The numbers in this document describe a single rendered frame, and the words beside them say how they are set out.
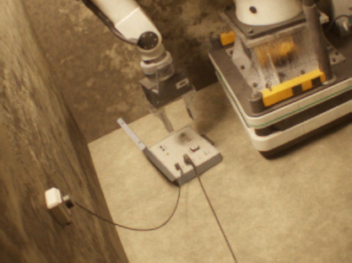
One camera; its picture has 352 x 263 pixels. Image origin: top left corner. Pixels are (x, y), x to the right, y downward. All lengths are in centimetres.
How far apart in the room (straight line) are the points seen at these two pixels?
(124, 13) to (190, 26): 89
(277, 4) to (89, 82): 135
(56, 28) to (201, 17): 95
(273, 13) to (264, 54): 23
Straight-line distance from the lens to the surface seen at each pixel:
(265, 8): 248
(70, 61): 310
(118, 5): 238
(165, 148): 287
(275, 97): 239
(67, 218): 133
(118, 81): 321
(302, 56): 261
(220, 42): 307
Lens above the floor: 165
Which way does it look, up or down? 32 degrees down
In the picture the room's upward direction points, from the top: 23 degrees counter-clockwise
